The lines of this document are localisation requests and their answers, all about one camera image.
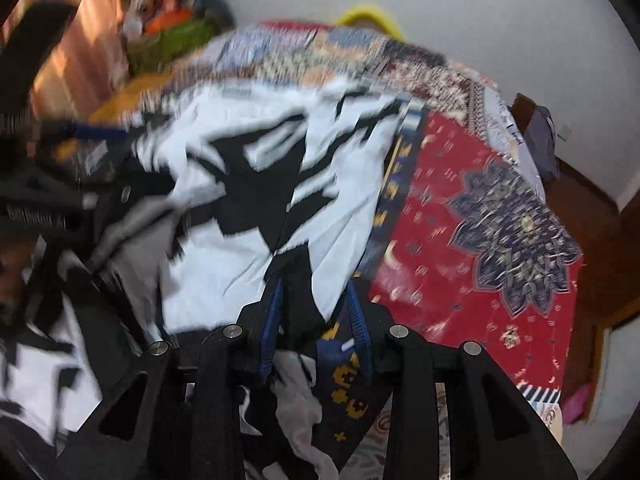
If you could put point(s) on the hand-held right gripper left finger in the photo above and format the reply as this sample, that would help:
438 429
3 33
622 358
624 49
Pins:
270 332

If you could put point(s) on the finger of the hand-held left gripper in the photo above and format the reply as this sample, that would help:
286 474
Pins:
95 132
112 197

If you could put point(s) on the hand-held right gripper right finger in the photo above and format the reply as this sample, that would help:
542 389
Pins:
358 332

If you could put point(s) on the white black patterned shirt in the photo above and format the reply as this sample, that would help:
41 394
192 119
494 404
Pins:
235 260

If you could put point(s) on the pink brown curtain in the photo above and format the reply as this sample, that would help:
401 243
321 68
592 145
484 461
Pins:
85 35

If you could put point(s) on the orange cloth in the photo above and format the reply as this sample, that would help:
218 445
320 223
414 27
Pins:
167 20

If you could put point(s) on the patchwork patterned blanket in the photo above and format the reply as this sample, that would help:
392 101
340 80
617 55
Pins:
475 240

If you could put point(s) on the dark teal garment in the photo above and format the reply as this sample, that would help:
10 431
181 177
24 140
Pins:
212 2

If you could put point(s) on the pink cloth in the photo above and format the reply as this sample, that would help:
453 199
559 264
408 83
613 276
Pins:
576 405

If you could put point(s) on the dark grey cloth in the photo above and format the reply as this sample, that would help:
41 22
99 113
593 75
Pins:
542 140

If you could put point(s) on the yellow curved foam tube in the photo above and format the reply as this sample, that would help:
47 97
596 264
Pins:
367 12

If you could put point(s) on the wooden bed frame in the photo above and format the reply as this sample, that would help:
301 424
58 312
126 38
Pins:
595 260

